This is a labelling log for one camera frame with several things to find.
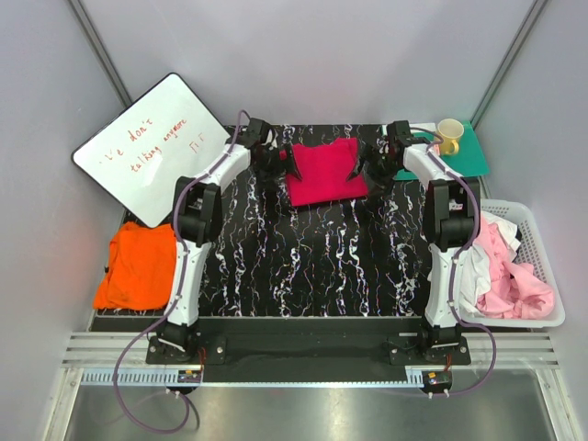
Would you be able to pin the green cutting mat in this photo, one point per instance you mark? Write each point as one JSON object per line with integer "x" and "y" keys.
{"x": 470, "y": 160}

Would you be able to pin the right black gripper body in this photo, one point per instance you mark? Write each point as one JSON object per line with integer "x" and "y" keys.
{"x": 380, "y": 167}

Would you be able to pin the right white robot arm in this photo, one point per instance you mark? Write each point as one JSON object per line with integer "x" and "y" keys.
{"x": 451, "y": 222}

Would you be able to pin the yellow mug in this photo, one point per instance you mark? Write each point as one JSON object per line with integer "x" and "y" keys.
{"x": 451, "y": 132}

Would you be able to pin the white plastic laundry basket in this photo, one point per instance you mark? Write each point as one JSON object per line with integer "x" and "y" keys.
{"x": 531, "y": 251}

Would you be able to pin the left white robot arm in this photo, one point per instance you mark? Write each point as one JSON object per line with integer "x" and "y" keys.
{"x": 197, "y": 222}

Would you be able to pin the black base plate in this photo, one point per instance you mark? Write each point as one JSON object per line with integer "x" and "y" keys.
{"x": 393, "y": 340}

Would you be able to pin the white board with red writing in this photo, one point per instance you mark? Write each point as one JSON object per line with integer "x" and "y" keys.
{"x": 138, "y": 156}

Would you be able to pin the pink t shirt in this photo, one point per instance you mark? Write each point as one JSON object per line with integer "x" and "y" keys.
{"x": 516, "y": 293}

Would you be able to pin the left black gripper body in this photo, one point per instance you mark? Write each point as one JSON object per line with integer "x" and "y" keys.
{"x": 270, "y": 166}

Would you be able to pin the magenta t shirt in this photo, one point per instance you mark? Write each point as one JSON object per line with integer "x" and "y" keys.
{"x": 324, "y": 170}

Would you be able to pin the orange folded t shirt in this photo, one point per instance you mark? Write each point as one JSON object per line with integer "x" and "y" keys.
{"x": 140, "y": 269}

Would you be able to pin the white t shirt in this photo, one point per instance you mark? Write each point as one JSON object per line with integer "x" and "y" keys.
{"x": 497, "y": 241}

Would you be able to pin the aluminium rail frame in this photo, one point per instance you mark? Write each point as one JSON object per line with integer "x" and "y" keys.
{"x": 96, "y": 358}

